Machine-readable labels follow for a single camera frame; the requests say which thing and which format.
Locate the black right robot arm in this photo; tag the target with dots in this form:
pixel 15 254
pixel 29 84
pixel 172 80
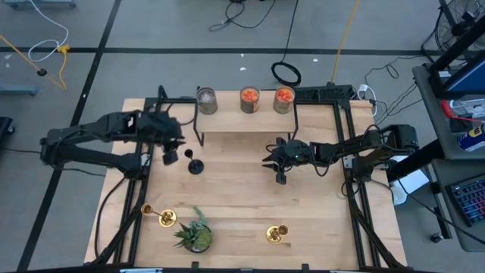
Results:
pixel 360 142

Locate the candle jar with orange wax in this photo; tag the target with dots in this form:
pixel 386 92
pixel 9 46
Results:
pixel 249 99
pixel 283 99

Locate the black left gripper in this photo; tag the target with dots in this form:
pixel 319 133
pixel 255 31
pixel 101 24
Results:
pixel 159 129

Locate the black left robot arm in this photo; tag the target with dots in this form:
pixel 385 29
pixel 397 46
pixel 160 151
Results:
pixel 113 125

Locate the red tool on table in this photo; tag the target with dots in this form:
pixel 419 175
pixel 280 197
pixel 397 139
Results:
pixel 454 113

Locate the potted green succulent plant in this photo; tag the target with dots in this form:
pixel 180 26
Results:
pixel 198 239

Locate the black floor fan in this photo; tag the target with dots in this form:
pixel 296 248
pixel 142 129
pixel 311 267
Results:
pixel 454 26

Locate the wooden shelf riser black legs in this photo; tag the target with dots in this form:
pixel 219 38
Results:
pixel 246 121

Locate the black perforated power box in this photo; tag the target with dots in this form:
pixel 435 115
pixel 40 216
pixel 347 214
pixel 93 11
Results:
pixel 324 93

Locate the candle jar with grey wax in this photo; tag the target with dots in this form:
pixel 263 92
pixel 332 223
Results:
pixel 207 101

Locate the side table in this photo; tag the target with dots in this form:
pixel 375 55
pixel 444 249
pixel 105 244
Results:
pixel 435 113

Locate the backlit computer keyboard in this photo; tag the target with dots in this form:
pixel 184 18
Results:
pixel 470 201

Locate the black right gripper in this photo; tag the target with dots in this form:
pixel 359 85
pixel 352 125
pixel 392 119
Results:
pixel 297 153

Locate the black object on floor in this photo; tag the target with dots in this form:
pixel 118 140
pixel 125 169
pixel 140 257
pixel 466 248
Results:
pixel 5 127

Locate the white box on floor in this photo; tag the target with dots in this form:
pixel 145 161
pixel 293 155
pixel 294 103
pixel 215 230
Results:
pixel 411 184

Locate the gold candlestick holder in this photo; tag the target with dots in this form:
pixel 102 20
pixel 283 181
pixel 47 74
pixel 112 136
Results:
pixel 167 218
pixel 273 235

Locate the grey keyboard table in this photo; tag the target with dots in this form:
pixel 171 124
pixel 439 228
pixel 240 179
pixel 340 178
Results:
pixel 451 235

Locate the WD-40 spray can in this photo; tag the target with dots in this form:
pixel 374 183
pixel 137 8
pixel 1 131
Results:
pixel 471 137

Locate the black metal rig frame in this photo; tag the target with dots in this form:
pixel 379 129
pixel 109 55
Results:
pixel 336 113

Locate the black candlestick holder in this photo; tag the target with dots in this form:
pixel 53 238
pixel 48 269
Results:
pixel 195 167

